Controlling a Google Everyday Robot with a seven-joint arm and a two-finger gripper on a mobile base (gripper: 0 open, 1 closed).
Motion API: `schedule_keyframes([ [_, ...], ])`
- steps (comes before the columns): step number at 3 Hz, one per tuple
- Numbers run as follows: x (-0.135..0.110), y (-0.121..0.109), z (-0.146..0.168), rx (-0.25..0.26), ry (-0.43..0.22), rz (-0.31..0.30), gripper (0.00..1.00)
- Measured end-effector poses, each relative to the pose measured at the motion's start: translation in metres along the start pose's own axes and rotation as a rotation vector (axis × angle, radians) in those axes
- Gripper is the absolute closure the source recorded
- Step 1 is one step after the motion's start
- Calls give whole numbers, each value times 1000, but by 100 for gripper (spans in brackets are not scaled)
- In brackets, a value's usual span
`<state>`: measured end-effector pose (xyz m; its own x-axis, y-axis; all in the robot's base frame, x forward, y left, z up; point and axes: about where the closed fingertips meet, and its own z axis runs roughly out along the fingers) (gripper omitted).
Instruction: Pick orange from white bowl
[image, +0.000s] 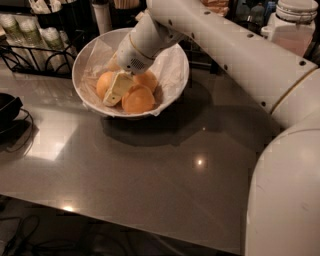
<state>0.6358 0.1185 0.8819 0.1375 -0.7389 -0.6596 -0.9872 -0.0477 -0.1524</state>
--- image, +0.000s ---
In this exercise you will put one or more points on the middle stacked paper cups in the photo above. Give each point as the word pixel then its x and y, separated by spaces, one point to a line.
pixel 34 41

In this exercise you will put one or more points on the white cylindrical container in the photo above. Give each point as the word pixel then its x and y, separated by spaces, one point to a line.
pixel 102 14

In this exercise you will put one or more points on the black device at left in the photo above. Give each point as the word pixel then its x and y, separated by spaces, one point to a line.
pixel 9 109

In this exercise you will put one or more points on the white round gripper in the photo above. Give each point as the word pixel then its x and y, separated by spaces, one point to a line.
pixel 132 57

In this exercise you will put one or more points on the black condiment shelf rack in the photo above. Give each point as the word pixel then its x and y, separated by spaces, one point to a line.
pixel 200 56

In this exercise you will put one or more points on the black wire basket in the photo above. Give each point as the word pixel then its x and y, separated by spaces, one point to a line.
pixel 251 26

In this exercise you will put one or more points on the white appliance with bowl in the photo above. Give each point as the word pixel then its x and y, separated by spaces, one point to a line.
pixel 292 25

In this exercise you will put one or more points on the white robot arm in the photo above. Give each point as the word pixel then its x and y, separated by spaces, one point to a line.
pixel 283 215

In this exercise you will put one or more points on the white paper bowl liner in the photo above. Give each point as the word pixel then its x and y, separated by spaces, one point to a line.
pixel 170 66

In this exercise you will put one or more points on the left stacked paper cups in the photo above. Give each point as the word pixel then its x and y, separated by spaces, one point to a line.
pixel 16 39

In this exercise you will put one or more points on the white bowl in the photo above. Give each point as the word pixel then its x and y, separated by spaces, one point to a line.
pixel 86 50

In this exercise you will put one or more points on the stacked paper cups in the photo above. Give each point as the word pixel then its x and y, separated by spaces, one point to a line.
pixel 34 41
pixel 16 39
pixel 56 46

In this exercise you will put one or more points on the orange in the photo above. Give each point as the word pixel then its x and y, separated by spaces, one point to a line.
pixel 103 83
pixel 138 99
pixel 147 79

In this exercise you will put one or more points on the black wire cup rack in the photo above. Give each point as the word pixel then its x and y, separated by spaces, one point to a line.
pixel 14 62

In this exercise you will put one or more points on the right stacked paper cups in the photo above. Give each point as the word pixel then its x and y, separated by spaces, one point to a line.
pixel 56 46

